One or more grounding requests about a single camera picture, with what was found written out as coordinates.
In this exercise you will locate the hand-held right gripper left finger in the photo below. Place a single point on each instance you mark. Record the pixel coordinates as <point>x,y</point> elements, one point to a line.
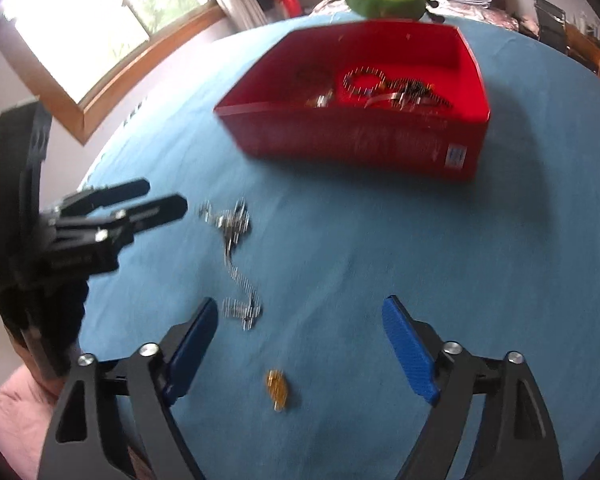
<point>192,350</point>

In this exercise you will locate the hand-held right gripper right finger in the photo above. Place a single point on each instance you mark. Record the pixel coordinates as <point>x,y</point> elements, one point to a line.
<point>410,350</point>

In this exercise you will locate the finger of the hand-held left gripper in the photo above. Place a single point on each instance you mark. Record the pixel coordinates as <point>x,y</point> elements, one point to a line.
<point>115,192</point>
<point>155,212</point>

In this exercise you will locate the gold figurine charm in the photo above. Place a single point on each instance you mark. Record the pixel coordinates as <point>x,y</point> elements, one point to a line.
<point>276,390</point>

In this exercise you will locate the red cardboard box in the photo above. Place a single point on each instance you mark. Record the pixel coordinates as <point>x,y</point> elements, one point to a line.
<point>355,140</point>

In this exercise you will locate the person's left forearm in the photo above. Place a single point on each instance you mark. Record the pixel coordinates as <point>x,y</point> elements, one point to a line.
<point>52,387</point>

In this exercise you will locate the pink cloth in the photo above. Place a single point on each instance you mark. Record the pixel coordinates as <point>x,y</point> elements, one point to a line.
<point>15,410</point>

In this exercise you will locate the wooden framed window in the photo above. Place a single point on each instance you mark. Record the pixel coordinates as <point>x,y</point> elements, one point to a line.
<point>105,20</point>

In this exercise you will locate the wooden cabinet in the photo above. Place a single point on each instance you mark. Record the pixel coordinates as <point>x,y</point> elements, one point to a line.
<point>595,55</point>

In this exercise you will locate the black chair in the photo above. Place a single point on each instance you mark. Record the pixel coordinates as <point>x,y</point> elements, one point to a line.
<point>550,20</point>

